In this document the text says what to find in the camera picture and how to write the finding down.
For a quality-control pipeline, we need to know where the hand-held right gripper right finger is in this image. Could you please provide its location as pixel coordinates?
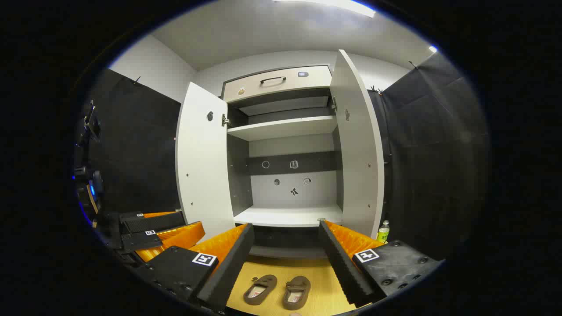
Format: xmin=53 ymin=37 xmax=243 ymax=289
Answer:
xmin=318 ymin=219 xmax=444 ymax=309

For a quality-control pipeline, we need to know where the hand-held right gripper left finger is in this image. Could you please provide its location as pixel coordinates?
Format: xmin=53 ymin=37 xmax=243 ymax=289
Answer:
xmin=140 ymin=223 xmax=255 ymax=313

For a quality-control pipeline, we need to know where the beige cabinet drawer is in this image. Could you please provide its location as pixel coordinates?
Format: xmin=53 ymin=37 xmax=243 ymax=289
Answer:
xmin=223 ymin=66 xmax=333 ymax=104

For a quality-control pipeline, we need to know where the ceiling light strip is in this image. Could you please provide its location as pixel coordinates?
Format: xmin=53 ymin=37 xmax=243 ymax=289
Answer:
xmin=272 ymin=0 xmax=377 ymax=18

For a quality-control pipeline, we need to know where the black backdrop cloth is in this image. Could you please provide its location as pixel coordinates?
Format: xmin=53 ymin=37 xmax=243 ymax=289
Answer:
xmin=81 ymin=68 xmax=183 ymax=224
xmin=368 ymin=52 xmax=490 ymax=259

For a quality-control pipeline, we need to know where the brown plush shoe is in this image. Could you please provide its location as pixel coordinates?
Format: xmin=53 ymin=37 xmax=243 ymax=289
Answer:
xmin=243 ymin=274 xmax=278 ymax=306
xmin=282 ymin=276 xmax=311 ymax=311

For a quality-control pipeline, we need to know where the grey white shoe cabinet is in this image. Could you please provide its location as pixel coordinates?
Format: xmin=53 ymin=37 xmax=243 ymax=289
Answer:
xmin=222 ymin=65 xmax=344 ymax=259

